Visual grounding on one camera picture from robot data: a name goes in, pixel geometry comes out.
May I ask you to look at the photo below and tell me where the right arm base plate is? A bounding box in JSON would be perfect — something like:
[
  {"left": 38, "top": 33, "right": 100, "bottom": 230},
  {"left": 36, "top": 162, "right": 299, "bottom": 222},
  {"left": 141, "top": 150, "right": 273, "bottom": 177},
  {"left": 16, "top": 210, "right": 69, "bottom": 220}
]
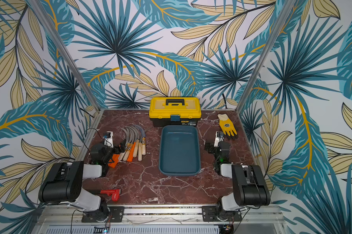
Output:
[{"left": 201, "top": 205, "right": 242, "bottom": 222}]

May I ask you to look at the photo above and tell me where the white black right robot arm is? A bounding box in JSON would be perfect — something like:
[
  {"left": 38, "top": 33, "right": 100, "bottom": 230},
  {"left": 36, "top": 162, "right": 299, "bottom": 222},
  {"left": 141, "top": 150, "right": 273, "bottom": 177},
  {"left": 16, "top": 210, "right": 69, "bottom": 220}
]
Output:
[{"left": 202, "top": 141, "right": 271, "bottom": 222}]

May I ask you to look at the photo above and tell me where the red black clamp tool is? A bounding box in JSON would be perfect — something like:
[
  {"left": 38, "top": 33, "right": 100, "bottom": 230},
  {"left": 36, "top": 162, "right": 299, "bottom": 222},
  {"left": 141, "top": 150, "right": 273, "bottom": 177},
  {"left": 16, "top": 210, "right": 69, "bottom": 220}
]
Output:
[{"left": 87, "top": 189, "right": 121, "bottom": 202}]

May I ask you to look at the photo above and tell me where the teal plastic tray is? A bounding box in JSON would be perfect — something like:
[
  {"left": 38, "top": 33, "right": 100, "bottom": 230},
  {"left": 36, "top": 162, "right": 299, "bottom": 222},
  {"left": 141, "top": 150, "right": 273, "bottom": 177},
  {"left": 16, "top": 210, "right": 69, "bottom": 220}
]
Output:
[{"left": 158, "top": 125, "right": 201, "bottom": 176}]

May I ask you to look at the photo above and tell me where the yellow white work glove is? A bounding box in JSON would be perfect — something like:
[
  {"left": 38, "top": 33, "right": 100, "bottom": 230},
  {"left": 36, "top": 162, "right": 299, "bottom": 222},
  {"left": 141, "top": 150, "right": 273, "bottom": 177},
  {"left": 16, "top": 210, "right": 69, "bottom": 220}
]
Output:
[{"left": 218, "top": 114, "right": 237, "bottom": 137}]

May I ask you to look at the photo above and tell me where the wooden handle sickle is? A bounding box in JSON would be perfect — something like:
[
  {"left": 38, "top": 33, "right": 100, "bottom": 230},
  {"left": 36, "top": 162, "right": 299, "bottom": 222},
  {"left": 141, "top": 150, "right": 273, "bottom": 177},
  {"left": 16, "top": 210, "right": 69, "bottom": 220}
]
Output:
[
  {"left": 130, "top": 125, "right": 142, "bottom": 161},
  {"left": 119, "top": 127, "right": 136, "bottom": 161},
  {"left": 135, "top": 125, "right": 146, "bottom": 156}
]

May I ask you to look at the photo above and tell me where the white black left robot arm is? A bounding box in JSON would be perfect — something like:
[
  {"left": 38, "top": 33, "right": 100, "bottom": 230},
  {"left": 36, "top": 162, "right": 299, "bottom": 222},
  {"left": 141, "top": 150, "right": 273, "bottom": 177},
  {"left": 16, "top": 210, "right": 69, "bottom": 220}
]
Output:
[{"left": 38, "top": 142, "right": 125, "bottom": 222}]

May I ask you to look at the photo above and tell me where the yellow black toolbox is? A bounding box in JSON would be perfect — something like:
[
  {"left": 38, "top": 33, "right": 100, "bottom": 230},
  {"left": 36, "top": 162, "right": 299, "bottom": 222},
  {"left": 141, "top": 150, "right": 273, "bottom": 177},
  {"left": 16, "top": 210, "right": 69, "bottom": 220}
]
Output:
[{"left": 149, "top": 97, "right": 202, "bottom": 127}]

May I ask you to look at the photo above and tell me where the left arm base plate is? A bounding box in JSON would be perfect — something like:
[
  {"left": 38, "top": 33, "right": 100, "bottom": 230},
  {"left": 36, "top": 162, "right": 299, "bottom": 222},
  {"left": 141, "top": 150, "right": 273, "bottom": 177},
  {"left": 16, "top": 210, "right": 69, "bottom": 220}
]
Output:
[{"left": 81, "top": 206, "right": 124, "bottom": 223}]

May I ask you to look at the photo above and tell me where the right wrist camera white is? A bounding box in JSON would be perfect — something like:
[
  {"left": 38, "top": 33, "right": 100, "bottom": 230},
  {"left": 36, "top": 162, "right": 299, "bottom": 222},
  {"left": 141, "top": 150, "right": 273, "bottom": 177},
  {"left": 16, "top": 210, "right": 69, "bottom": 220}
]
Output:
[{"left": 214, "top": 131, "right": 224, "bottom": 147}]

